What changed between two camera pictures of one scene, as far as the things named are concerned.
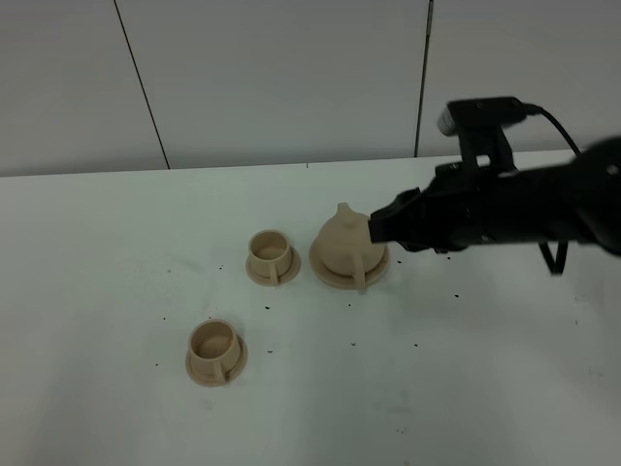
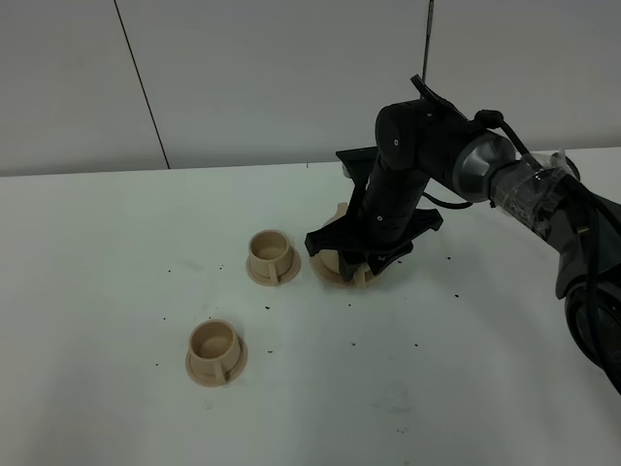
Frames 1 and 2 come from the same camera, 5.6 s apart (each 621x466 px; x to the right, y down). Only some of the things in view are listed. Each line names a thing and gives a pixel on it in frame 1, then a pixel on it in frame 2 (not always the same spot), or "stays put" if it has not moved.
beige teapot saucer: (338, 280) stays put
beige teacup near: (216, 355) stays put
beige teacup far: (271, 260) stays put
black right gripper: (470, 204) -> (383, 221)
